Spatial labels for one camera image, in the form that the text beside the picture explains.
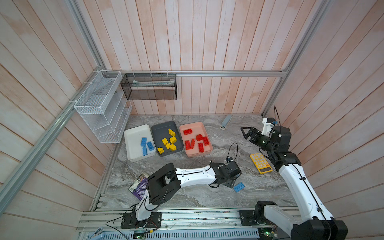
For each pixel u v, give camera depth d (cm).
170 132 107
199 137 104
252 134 67
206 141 103
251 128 67
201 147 100
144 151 97
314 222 38
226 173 63
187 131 109
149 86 89
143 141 102
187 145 102
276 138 56
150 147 98
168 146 98
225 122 111
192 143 101
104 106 73
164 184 50
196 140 104
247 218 73
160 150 97
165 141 101
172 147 98
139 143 102
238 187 84
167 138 101
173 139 103
